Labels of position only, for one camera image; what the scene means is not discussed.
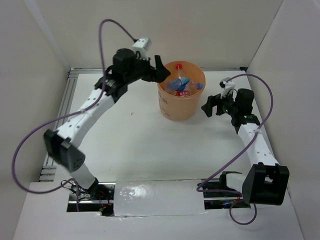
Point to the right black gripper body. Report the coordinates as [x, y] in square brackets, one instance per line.
[230, 106]

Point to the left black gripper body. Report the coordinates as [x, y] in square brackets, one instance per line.
[141, 69]

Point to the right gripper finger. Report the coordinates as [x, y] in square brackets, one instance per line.
[219, 107]
[212, 101]

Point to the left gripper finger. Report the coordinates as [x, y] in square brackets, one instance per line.
[159, 76]
[158, 63]

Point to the crushed blue label bottle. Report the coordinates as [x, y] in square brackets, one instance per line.
[176, 84]

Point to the red label water bottle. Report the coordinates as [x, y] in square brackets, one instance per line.
[191, 88]

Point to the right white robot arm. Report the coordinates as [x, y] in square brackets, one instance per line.
[266, 181]

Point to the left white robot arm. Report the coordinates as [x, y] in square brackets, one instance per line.
[62, 144]

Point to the orange plastic bin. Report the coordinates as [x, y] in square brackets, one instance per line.
[180, 108]

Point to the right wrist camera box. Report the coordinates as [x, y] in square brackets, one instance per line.
[227, 86]

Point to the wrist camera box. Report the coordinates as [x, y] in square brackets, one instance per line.
[227, 86]
[141, 47]

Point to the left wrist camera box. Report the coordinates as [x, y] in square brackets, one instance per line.
[141, 47]

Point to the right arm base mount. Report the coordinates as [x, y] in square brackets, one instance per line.
[217, 195]

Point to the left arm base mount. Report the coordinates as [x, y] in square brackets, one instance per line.
[100, 201]

